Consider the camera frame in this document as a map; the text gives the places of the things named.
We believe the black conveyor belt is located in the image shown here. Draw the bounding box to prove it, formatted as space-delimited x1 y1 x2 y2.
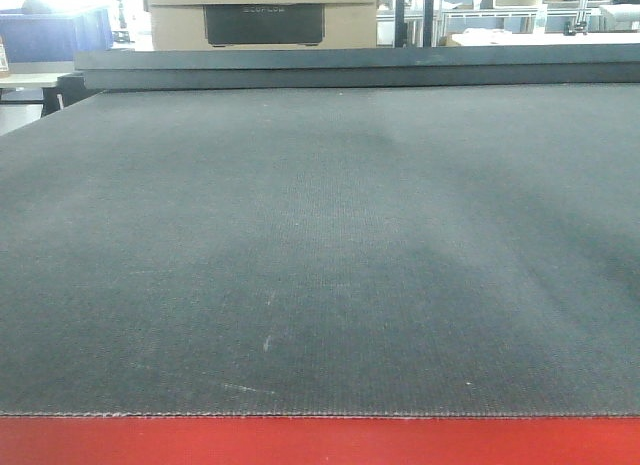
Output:
1 84 639 417

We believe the white background table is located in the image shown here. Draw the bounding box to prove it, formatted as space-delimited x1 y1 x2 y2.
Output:
445 29 639 47

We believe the cardboard box with black print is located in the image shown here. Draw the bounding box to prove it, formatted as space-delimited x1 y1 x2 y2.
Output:
144 0 377 51

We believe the left grey desk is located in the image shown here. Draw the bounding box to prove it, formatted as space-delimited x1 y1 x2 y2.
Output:
1 72 71 118

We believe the blue crate on table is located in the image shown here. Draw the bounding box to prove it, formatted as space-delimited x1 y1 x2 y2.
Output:
1 6 113 64

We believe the black vertical post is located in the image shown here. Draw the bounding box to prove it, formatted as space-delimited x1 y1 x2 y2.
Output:
393 0 436 49

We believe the dark conveyor side rail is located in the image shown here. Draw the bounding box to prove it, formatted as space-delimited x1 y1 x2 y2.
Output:
74 44 639 91

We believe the red conveyor frame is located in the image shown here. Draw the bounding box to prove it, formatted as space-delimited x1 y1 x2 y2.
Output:
1 417 639 464

